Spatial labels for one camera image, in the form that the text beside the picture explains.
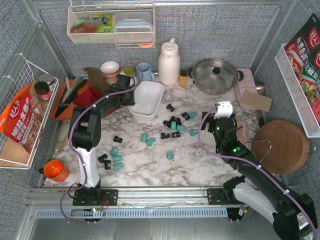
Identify yellow spice jar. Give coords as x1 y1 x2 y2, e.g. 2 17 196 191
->
179 70 188 88

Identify steel pot with lid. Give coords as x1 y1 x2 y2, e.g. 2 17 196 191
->
187 58 244 96

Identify brown cloth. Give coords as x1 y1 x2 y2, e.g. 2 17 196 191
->
83 67 110 96

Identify green lid sugar jar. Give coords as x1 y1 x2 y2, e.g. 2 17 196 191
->
121 66 138 82

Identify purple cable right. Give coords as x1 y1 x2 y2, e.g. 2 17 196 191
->
197 104 318 240

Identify red cloth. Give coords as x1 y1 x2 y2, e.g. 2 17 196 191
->
72 87 102 107

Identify white handle knife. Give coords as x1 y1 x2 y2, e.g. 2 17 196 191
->
61 76 78 103

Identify steel lid jar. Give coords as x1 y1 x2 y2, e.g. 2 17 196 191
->
39 73 55 86

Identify orange striped white bowl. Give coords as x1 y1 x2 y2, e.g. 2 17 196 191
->
100 61 120 78

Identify light blue mug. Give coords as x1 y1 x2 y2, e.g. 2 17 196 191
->
136 62 155 82

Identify pink tray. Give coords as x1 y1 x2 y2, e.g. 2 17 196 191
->
234 68 258 111

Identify clear plastic food containers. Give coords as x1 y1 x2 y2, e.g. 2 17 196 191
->
113 11 154 43

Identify wire hanger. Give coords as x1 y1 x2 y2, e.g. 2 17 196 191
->
251 139 272 163

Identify teal capsule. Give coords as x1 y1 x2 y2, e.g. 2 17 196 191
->
188 111 197 119
112 155 123 163
189 129 199 137
166 151 174 160
145 137 156 147
110 146 118 157
141 133 149 143
113 162 124 172

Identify orange tray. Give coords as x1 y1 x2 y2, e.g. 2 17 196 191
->
51 78 90 121

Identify round wooden board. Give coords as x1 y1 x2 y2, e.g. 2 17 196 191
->
254 120 310 175

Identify cardboard piece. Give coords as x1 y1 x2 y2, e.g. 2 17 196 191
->
240 90 272 112

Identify black capsule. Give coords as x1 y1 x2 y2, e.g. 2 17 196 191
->
166 104 176 112
181 112 191 121
160 132 171 140
104 160 111 170
98 154 108 163
171 131 181 138
113 135 123 143

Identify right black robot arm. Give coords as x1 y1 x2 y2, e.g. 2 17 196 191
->
199 111 318 240

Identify white thermos jug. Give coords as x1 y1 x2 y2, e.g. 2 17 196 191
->
158 37 181 86

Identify black kitchen knife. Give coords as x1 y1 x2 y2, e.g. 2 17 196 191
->
51 79 89 120

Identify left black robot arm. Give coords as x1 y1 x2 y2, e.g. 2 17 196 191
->
68 75 137 189

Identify green label bottle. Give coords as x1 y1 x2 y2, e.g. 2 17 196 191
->
89 12 114 33

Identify white storage basket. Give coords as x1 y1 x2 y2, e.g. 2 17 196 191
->
128 81 165 121

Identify clear wall shelf bin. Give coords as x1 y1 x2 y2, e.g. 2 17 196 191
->
67 3 156 48

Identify red lid jar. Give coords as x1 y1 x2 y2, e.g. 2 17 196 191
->
34 81 52 102

